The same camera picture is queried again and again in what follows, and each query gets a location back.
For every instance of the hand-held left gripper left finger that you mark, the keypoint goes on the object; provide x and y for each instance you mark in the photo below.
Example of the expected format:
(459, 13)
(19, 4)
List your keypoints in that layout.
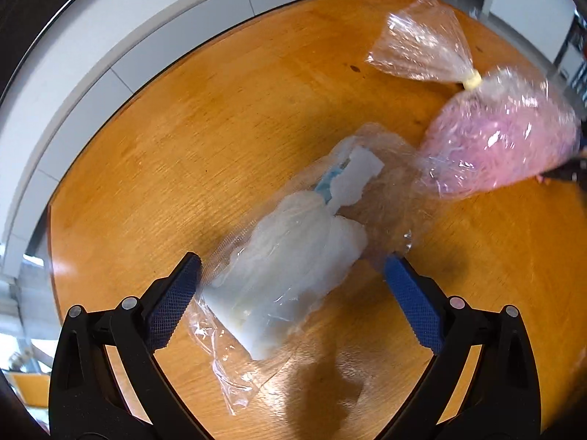
(172, 302)

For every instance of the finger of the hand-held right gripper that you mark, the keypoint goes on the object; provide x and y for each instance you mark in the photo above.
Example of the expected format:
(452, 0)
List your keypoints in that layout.
(571, 169)

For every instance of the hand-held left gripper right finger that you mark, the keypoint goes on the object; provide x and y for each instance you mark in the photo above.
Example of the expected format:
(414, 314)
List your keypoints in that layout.
(412, 302)

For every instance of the clear bag with pink filling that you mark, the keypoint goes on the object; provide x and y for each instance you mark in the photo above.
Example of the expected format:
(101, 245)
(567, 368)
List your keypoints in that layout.
(500, 133)

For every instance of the clear bag with white filling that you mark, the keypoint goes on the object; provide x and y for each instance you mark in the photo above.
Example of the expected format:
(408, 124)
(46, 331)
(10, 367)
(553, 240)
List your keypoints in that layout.
(293, 247)

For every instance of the black television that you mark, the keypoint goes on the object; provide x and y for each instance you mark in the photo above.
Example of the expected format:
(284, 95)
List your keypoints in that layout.
(59, 13)

